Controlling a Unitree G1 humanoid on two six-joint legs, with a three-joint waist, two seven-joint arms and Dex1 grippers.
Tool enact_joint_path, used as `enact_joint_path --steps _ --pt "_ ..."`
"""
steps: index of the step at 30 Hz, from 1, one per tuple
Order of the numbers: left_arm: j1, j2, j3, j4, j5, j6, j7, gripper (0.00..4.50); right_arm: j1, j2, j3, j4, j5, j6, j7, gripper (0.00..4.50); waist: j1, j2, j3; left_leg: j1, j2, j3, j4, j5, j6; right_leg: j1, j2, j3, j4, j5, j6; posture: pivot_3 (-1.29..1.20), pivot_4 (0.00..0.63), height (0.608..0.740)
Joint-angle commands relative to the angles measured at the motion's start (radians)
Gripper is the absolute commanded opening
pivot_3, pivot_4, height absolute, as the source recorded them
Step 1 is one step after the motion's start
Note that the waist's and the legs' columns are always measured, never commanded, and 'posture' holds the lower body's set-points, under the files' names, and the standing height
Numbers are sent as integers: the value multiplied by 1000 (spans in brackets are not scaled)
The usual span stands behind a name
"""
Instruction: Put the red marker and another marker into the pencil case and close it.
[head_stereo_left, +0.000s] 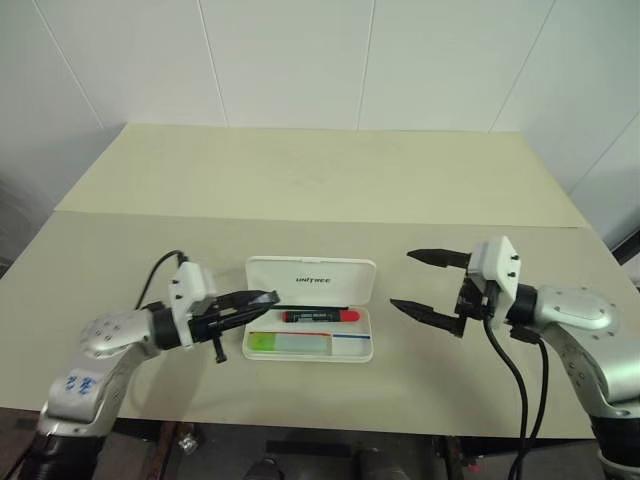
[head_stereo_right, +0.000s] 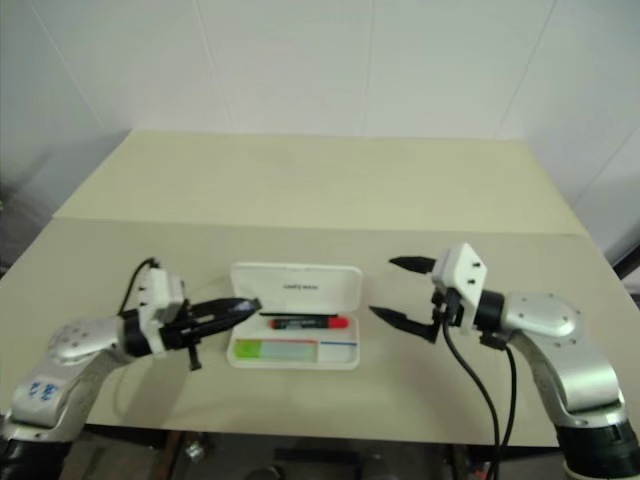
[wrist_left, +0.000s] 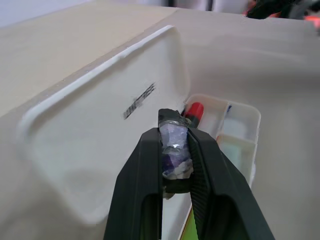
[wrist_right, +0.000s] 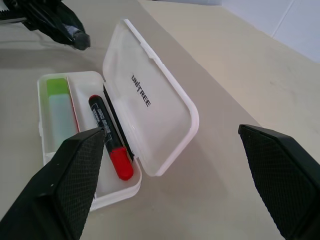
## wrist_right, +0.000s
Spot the green and white eraser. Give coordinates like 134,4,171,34
46,77,79,153

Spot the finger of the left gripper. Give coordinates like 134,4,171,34
23,11,77,46
56,0,87,35

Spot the black marker with red cap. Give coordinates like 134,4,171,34
87,94,135,182

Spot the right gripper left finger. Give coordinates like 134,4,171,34
0,126,106,240

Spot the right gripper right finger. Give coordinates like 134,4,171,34
237,123,320,240

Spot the white plastic pencil case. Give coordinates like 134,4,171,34
36,18,200,213

